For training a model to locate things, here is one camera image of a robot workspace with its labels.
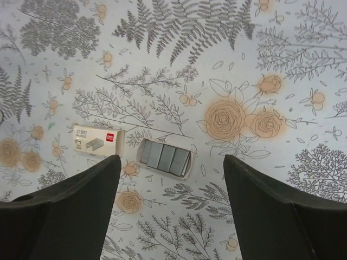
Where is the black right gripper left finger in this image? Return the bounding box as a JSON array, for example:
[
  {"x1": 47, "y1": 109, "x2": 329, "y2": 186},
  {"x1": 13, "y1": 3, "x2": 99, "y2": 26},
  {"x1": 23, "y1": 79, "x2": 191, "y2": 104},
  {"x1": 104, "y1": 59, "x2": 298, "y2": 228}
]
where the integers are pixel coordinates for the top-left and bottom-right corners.
[{"x1": 1, "y1": 155, "x2": 121, "y2": 259}]

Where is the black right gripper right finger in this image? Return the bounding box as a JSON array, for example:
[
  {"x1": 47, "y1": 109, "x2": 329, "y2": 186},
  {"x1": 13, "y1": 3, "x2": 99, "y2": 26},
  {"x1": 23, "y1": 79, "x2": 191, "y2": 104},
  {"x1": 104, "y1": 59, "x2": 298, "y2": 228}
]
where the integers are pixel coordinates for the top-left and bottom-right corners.
[{"x1": 223, "y1": 155, "x2": 346, "y2": 260}]

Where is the white staple box sleeve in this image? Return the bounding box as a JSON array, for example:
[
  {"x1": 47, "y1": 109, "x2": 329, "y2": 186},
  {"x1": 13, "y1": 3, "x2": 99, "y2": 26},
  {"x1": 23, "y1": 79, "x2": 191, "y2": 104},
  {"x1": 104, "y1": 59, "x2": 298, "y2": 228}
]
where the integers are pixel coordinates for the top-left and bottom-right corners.
[{"x1": 73, "y1": 125, "x2": 125, "y2": 157}]

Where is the staple tray with staples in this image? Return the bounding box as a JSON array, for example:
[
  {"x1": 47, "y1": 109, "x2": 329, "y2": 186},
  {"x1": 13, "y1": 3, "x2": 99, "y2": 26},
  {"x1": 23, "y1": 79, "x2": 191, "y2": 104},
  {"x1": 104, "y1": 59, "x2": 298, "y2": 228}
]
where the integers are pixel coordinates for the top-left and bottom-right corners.
[{"x1": 136, "y1": 138, "x2": 194, "y2": 180}]

